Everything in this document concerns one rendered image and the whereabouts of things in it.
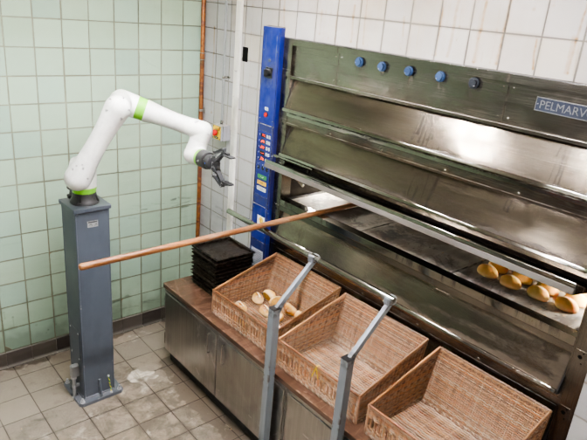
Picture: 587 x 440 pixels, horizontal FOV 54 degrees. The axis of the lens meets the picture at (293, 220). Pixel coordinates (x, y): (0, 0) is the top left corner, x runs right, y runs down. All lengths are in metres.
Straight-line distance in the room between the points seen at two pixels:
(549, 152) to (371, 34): 1.01
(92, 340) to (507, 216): 2.33
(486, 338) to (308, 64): 1.66
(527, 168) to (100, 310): 2.35
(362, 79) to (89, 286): 1.83
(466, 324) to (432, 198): 0.58
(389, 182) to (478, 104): 0.58
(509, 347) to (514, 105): 1.00
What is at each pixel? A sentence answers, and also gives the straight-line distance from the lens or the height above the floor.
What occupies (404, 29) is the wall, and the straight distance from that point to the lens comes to 2.74.
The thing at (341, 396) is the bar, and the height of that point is 0.77.
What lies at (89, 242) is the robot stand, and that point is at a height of 1.00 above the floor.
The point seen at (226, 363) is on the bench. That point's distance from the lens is 3.30.
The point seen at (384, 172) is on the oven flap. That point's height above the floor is 1.55.
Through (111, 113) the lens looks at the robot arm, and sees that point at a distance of 2.89.
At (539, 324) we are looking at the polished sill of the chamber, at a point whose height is 1.16.
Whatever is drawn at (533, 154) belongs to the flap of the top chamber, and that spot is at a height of 1.81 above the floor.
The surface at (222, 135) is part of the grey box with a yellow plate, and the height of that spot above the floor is 1.45.
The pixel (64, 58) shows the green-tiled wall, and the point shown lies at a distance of 3.62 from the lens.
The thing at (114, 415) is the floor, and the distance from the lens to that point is 3.62.
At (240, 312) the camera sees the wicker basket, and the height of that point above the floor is 0.70.
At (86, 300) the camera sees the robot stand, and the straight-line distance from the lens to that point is 3.39.
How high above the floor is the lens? 2.28
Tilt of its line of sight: 21 degrees down
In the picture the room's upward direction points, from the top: 5 degrees clockwise
